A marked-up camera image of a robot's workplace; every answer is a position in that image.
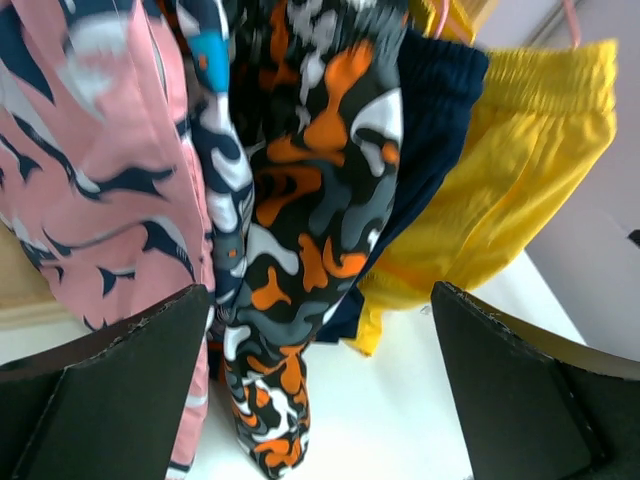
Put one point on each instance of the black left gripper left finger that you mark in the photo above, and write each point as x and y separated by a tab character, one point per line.
107	405

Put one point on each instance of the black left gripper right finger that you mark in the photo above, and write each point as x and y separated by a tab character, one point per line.
533	404

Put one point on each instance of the blue orange patterned shorts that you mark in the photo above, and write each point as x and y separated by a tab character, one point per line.
202	30

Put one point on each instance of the yellow shorts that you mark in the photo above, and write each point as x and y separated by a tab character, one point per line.
543	120

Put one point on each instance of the navy blue shorts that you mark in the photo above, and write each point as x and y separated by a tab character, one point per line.
440	81

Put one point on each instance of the orange grey camouflage shorts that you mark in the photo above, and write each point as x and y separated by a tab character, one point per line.
316	91

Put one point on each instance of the pink hanger of yellow shorts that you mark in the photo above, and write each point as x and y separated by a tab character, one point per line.
568	6

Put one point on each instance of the pink patterned shorts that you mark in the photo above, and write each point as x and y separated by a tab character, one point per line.
100	182

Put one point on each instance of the wooden clothes rack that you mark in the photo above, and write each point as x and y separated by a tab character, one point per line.
26	299

